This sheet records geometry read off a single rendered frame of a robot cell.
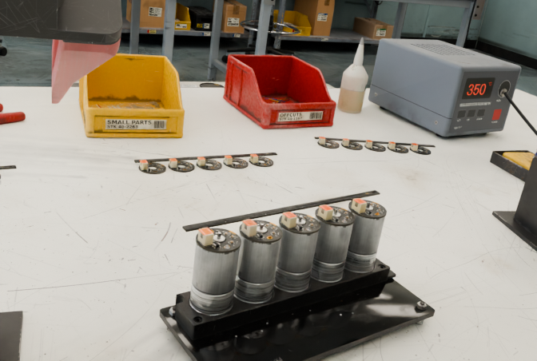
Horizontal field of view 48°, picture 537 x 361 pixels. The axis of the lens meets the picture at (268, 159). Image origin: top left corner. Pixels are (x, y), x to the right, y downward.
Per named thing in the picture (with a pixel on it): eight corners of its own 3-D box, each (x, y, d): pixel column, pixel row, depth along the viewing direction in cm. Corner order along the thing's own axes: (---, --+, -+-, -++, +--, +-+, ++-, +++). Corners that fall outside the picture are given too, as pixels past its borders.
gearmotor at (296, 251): (314, 298, 38) (328, 226, 36) (283, 307, 37) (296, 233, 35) (291, 278, 40) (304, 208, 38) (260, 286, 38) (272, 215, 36)
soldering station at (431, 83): (503, 136, 81) (524, 66, 77) (443, 142, 75) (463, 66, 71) (423, 101, 92) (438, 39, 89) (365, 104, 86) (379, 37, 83)
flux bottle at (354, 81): (365, 110, 83) (379, 38, 80) (355, 115, 81) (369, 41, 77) (343, 104, 85) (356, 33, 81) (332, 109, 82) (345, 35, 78)
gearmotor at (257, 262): (278, 309, 36) (290, 235, 34) (244, 319, 35) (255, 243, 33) (256, 287, 38) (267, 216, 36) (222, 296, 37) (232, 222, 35)
